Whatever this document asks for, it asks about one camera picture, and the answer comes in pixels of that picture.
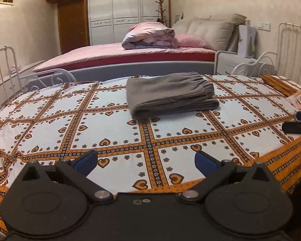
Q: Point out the brown wooden door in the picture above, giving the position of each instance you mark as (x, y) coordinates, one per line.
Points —
(72, 25)

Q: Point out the orange patterned pillow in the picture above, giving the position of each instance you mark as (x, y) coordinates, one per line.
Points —
(283, 85)

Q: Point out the white dresser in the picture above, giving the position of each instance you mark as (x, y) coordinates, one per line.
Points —
(7, 80)

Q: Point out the pink pillow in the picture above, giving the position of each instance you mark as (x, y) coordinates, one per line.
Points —
(190, 41)

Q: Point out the beige tufted headboard cushion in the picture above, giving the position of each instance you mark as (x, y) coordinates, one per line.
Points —
(213, 31)
(180, 25)

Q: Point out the small white wall panel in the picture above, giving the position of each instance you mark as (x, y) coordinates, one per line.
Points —
(178, 17)

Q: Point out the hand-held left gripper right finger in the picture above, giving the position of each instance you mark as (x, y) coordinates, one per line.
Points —
(205, 162)

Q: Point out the grey pants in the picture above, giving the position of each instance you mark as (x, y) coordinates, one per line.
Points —
(170, 90)

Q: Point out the orange heart patterned bedsheet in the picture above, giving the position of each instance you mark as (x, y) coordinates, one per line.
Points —
(115, 125)

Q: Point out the white wardrobe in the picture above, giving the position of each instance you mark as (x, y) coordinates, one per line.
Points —
(125, 10)

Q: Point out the tall white box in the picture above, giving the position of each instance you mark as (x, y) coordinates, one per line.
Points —
(247, 40)

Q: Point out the folded pink quilt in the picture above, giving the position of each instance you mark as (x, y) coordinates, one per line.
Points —
(150, 34)

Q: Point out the white wall switch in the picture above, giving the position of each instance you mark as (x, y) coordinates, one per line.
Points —
(263, 26)

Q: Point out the wooden coat rack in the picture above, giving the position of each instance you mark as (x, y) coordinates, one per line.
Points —
(160, 7)

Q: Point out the white nightstand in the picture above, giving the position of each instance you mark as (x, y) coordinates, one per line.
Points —
(228, 62)

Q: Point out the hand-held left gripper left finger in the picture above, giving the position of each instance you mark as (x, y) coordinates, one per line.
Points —
(86, 162)

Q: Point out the large bed with pink sheet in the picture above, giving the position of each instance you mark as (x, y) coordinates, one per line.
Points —
(90, 52)

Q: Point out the white metal bed frame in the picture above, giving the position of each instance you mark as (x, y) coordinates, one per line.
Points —
(280, 37)

